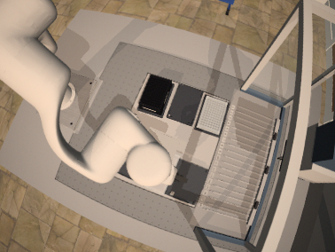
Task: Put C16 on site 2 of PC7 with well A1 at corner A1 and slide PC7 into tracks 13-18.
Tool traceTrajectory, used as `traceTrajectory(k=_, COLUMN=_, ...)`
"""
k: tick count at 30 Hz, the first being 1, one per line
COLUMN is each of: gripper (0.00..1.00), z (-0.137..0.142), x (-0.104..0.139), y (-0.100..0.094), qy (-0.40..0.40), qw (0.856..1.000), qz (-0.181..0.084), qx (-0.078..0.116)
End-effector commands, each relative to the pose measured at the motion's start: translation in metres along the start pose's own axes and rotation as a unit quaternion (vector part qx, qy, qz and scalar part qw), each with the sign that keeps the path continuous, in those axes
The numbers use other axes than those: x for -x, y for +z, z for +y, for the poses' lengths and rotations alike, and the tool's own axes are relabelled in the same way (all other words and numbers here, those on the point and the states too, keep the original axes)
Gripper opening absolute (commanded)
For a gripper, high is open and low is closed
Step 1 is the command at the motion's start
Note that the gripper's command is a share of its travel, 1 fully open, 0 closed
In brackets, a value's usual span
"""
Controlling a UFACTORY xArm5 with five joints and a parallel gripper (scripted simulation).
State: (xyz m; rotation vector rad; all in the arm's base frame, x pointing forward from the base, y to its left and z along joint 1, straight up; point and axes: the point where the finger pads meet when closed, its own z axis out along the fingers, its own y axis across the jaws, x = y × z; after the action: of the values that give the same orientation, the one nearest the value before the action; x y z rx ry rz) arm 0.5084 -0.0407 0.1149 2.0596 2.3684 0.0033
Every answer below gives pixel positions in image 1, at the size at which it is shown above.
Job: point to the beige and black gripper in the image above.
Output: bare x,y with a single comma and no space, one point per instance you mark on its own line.
174,176

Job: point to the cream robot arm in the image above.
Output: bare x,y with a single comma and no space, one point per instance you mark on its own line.
42,79

